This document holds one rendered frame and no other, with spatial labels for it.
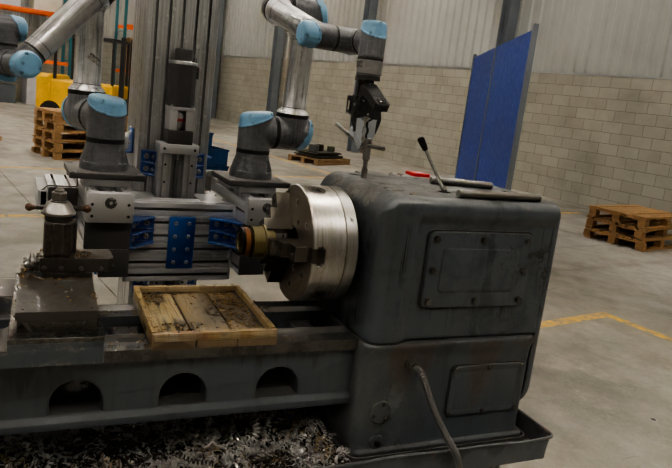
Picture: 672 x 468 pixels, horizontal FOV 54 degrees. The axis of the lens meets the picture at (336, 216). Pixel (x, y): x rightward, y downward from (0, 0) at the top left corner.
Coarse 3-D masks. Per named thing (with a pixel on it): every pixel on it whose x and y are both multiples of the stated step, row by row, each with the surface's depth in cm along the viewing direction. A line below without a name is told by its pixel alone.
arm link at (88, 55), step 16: (96, 16) 207; (80, 32) 207; (96, 32) 208; (80, 48) 208; (96, 48) 209; (80, 64) 209; (96, 64) 210; (80, 80) 209; (96, 80) 212; (80, 96) 209; (64, 112) 213; (80, 128) 212
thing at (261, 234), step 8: (240, 232) 171; (248, 232) 168; (256, 232) 168; (264, 232) 169; (272, 232) 172; (240, 240) 172; (248, 240) 167; (256, 240) 167; (264, 240) 168; (240, 248) 172; (248, 248) 167; (256, 248) 168; (264, 248) 168; (248, 256) 172; (256, 256) 170; (264, 256) 170
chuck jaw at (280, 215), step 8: (280, 192) 177; (288, 192) 180; (272, 200) 179; (280, 200) 176; (288, 200) 177; (272, 208) 174; (280, 208) 175; (288, 208) 176; (272, 216) 174; (280, 216) 175; (288, 216) 176; (264, 224) 172; (272, 224) 173; (280, 224) 174; (288, 224) 175; (280, 232) 177; (288, 232) 177
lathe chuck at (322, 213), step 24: (312, 192) 169; (312, 216) 163; (336, 216) 166; (312, 240) 162; (336, 240) 164; (288, 264) 177; (312, 264) 162; (336, 264) 165; (288, 288) 177; (312, 288) 166; (336, 288) 169
